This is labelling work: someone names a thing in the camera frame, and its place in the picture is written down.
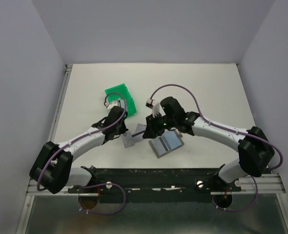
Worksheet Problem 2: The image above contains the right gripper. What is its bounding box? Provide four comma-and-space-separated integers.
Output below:
142, 112, 176, 139

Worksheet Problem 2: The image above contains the silver diamond print card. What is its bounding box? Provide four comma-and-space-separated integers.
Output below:
132, 123, 146, 137

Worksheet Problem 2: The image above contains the grey card holder wallet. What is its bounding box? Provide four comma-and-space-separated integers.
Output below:
149, 130, 184, 158

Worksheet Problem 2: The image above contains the green plastic bin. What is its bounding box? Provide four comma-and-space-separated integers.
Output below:
104, 83, 137, 120

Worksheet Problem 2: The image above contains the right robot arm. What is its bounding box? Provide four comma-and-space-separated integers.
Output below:
143, 97, 274, 191

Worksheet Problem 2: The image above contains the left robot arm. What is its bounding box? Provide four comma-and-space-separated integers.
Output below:
29, 106, 128, 194

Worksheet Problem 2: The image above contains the silver card beside diamond card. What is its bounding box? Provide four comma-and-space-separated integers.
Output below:
121, 131, 135, 148

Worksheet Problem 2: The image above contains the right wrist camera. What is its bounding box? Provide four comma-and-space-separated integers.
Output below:
145, 98, 160, 117

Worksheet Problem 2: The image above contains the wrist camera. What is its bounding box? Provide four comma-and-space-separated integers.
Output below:
105, 99, 124, 113
145, 98, 160, 117

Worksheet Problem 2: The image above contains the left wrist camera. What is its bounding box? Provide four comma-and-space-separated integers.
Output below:
105, 99, 124, 113

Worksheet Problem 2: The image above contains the aluminium left side rail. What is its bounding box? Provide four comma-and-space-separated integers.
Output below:
47, 64, 73, 143

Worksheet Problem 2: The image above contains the aluminium rail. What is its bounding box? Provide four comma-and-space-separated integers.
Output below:
47, 64, 73, 143
26, 173, 287, 195

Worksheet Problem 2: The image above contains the aluminium front rail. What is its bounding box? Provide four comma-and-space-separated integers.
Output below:
26, 173, 287, 195

